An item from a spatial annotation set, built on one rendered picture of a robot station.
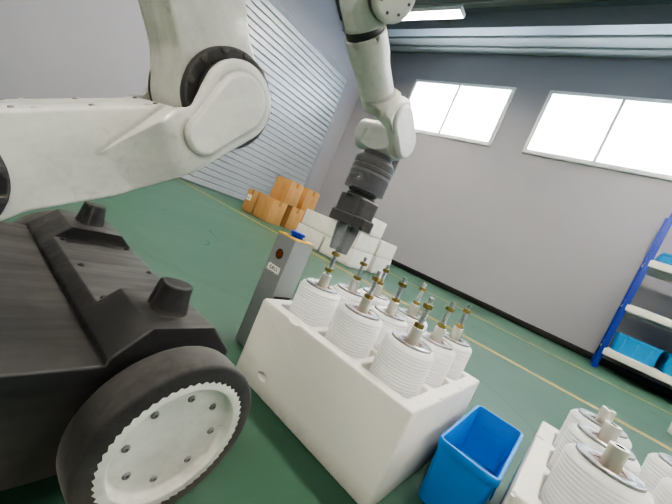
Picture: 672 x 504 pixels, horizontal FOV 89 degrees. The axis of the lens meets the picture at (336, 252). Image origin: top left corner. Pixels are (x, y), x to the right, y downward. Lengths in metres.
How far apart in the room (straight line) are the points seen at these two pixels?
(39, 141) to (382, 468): 0.63
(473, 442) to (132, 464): 0.76
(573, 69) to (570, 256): 2.83
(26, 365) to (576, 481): 0.61
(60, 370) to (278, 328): 0.41
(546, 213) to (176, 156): 5.64
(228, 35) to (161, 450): 0.54
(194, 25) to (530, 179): 5.77
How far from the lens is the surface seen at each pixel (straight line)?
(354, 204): 0.72
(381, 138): 0.74
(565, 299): 5.71
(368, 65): 0.67
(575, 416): 0.82
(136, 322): 0.46
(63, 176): 0.54
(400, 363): 0.62
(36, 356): 0.45
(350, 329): 0.66
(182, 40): 0.57
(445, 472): 0.74
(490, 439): 1.00
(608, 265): 5.76
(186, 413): 0.47
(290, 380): 0.72
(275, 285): 0.88
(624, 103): 6.40
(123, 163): 0.54
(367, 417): 0.62
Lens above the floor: 0.41
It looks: 5 degrees down
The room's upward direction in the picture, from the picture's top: 23 degrees clockwise
